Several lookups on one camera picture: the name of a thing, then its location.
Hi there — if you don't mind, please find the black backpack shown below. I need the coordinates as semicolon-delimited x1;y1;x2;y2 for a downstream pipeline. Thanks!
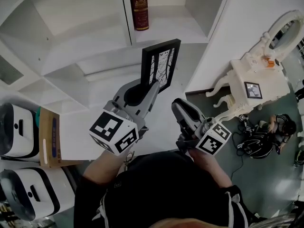
237;129;274;159

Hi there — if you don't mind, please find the small framed picture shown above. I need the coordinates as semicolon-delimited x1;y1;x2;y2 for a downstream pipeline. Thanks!
244;81;263;99

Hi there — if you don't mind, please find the oval vanity mirror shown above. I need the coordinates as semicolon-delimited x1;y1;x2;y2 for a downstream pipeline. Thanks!
261;9;304;61

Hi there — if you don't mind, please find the white shelf hutch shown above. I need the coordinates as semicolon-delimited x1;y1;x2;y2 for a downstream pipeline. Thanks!
0;0;235;115

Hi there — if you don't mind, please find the person's left forearm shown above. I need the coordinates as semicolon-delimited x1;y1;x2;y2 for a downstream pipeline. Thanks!
83;148;126;185

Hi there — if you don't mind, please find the person's right forearm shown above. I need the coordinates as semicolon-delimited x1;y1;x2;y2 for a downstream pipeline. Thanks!
189;148;233;187

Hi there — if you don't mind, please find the cream dressing table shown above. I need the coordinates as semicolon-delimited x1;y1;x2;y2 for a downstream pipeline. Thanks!
205;56;291;121

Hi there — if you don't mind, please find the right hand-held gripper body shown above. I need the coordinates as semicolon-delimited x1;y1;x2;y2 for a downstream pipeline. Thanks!
176;117;232;156

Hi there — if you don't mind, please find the person's black shirt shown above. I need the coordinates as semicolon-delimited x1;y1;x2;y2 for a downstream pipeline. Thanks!
73;151;250;228

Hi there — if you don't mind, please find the white and black machine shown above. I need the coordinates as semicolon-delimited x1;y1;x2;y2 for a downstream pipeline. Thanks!
0;167;76;222
0;103;41;162

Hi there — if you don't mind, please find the black floor cable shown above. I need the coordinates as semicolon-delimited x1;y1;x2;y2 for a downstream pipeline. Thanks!
231;148;245;178

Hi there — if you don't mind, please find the black picture frame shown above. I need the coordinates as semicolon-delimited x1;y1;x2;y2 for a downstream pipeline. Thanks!
140;38;182;94

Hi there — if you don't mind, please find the white shelf compartment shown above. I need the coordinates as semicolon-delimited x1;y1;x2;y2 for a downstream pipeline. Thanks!
121;0;233;45

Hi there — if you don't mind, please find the red book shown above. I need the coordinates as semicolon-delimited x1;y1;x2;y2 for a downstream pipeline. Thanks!
128;0;150;31

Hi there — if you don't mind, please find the cardboard box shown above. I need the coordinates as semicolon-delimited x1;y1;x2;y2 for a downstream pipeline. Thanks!
38;108;84;168

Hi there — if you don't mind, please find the teal round object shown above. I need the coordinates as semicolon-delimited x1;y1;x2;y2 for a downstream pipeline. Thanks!
35;107;42;128

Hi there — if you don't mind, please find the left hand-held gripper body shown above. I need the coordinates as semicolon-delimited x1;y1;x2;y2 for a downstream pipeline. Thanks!
89;101;149;156

